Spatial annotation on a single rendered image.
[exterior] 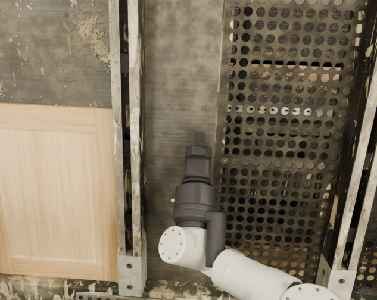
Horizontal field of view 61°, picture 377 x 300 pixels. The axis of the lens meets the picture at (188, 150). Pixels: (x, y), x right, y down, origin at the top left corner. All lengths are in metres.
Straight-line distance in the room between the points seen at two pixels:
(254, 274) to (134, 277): 0.43
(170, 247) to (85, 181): 0.34
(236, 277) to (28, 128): 0.59
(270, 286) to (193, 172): 0.26
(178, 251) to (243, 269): 0.12
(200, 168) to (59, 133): 0.37
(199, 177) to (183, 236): 0.13
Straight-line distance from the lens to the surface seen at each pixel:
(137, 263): 0.86
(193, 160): 0.65
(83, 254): 0.96
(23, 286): 1.05
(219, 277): 0.56
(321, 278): 0.96
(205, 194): 0.62
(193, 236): 0.59
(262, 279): 0.51
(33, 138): 0.86
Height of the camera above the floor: 1.81
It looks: 51 degrees down
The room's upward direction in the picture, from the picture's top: straight up
